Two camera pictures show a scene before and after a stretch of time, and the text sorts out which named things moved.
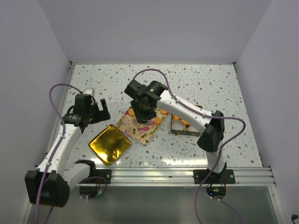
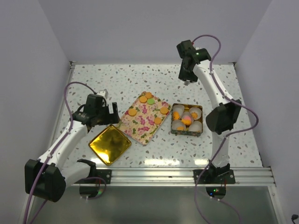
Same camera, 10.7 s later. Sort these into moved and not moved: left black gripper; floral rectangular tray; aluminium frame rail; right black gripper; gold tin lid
Moved: left black gripper; right black gripper
Not moved: gold tin lid; aluminium frame rail; floral rectangular tray
